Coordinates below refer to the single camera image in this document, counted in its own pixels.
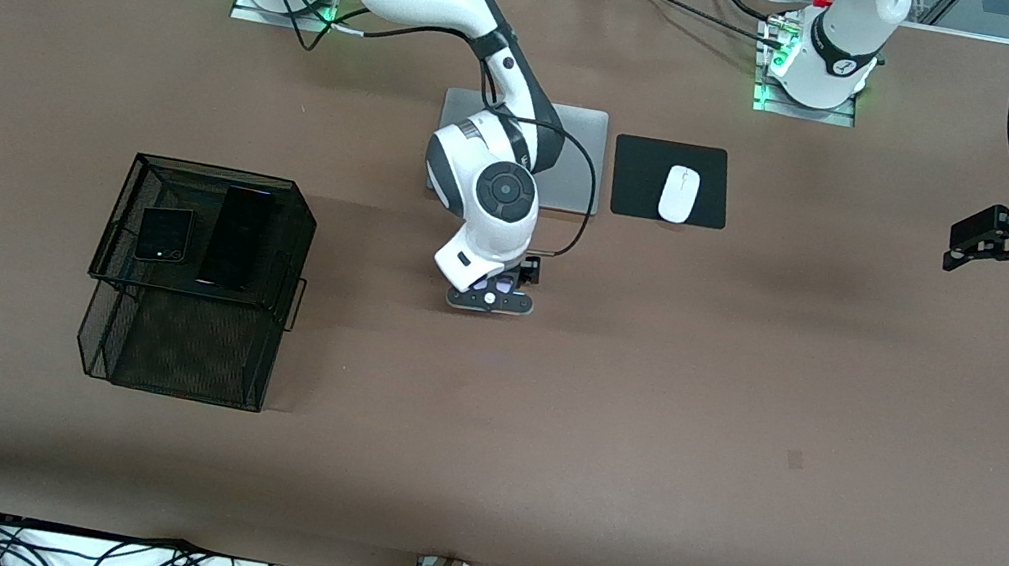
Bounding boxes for long black smartphone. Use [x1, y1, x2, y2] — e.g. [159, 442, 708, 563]
[196, 182, 275, 294]

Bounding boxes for small black flip phone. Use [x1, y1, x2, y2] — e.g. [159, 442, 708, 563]
[132, 202, 196, 268]

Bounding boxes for silver closed laptop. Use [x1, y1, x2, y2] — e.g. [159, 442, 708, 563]
[428, 86, 613, 218]

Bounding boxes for black mouse pad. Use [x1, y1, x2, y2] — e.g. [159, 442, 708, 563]
[605, 132, 738, 232]

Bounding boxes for white computer mouse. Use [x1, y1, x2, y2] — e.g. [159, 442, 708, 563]
[655, 163, 704, 227]

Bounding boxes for black mesh two-tier tray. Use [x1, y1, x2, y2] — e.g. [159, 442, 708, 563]
[69, 148, 325, 419]

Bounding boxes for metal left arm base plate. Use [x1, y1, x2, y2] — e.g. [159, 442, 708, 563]
[746, 10, 872, 129]

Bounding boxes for black cable on table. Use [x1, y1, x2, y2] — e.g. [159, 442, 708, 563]
[590, 0, 793, 50]

